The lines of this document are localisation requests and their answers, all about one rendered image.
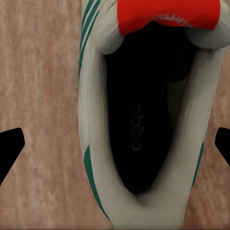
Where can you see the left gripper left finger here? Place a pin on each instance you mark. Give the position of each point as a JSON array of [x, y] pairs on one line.
[[11, 144]]

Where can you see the gym shoe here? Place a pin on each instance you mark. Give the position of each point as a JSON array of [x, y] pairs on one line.
[[148, 75]]

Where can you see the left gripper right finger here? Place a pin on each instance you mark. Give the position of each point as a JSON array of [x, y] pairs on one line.
[[222, 142]]

